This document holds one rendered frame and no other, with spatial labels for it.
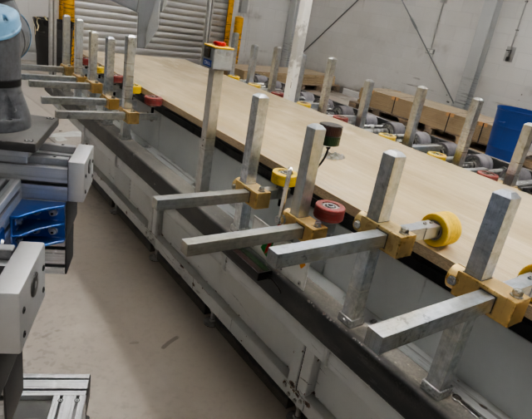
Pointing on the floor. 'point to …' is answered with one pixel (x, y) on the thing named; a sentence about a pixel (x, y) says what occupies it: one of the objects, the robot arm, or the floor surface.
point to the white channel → (298, 49)
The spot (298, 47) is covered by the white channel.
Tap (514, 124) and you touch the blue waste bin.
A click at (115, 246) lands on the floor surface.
